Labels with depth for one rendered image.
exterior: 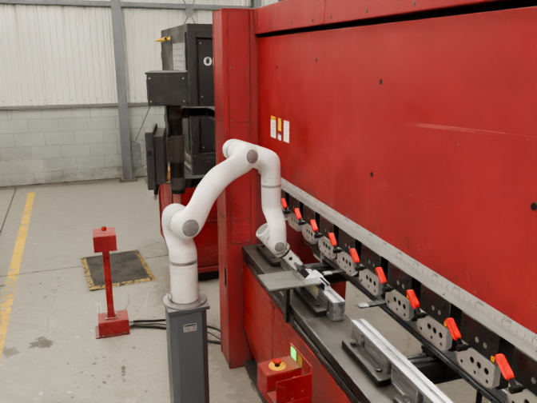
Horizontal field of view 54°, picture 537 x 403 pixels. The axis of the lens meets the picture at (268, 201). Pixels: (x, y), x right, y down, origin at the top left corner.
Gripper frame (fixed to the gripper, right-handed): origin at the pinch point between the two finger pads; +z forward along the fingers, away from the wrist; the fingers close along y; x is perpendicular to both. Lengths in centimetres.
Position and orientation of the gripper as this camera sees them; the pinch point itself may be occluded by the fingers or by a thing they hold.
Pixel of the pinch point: (302, 271)
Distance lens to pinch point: 260.8
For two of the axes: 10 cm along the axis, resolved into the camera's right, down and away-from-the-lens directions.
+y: -3.2, -2.5, 9.2
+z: 6.2, 6.8, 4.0
